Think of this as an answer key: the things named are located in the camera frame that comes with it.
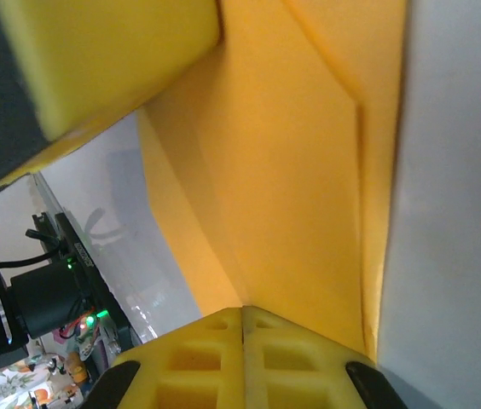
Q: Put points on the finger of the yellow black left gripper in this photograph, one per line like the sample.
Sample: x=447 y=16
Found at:
x=95 y=51
x=78 y=138

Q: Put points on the floral print cloth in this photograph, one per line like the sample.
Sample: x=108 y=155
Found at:
x=14 y=383

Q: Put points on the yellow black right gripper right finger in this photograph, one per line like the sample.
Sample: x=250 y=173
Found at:
x=300 y=366

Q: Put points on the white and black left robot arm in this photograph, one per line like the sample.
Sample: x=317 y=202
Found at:
x=40 y=298

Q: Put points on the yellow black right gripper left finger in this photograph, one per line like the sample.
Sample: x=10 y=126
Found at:
x=198 y=362

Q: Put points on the orange cloth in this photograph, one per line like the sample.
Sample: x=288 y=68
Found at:
x=274 y=170

